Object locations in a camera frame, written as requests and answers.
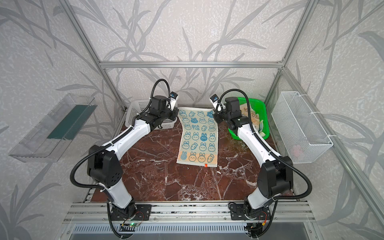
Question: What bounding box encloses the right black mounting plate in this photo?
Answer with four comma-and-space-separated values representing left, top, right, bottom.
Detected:
228, 202, 271, 222

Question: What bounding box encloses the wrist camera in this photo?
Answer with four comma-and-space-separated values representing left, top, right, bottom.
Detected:
210, 94, 224, 113
169, 92, 178, 111

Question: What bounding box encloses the white wire mesh basket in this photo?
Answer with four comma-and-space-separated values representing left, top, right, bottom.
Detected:
272, 91, 334, 164

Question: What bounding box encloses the left circuit board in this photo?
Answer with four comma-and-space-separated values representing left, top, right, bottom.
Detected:
119, 221, 142, 232

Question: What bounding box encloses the clear plastic wall tray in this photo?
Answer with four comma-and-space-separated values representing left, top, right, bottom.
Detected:
9, 94, 97, 163

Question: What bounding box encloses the left black corrugated cable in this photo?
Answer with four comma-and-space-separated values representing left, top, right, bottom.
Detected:
69, 78, 172, 190

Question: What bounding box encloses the blue bunny pattern towel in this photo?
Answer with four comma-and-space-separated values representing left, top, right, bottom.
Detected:
177, 107, 219, 168

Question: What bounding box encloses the black corrugated cable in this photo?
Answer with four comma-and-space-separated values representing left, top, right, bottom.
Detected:
69, 78, 172, 190
217, 88, 313, 200

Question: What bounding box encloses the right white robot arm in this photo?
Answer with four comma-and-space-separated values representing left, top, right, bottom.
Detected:
210, 95, 293, 220

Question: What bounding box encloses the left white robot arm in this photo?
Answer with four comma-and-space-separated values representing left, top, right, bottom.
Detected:
87, 92, 179, 219

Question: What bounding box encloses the white plastic perforated basket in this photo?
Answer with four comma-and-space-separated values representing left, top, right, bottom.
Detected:
124, 98, 178, 130

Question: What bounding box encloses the circuit board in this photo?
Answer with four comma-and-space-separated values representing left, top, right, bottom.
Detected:
244, 223, 269, 239
119, 221, 142, 232

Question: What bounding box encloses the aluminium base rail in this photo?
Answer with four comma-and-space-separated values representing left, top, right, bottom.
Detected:
57, 201, 317, 240

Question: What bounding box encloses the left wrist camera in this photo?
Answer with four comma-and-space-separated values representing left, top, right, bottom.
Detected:
169, 92, 178, 111

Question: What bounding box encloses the right black corrugated cable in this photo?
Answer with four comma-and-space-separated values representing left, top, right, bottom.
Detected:
217, 88, 313, 200

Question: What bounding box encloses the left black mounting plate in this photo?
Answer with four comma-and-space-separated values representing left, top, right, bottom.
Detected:
111, 204, 152, 221

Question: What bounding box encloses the pink object in wire basket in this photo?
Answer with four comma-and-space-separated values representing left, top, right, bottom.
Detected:
291, 145, 304, 158

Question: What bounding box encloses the black mounting plate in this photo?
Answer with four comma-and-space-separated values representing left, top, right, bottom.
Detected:
111, 204, 152, 221
228, 202, 271, 222

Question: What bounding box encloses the green plastic basket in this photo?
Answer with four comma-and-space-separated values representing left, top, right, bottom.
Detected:
228, 98, 270, 140

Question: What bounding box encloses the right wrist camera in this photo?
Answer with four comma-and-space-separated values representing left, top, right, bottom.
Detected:
210, 94, 224, 113

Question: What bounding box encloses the beige crumpled towel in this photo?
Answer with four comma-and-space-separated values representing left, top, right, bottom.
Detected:
240, 104, 266, 137

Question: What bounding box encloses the right circuit board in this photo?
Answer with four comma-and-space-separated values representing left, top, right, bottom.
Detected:
244, 223, 269, 239

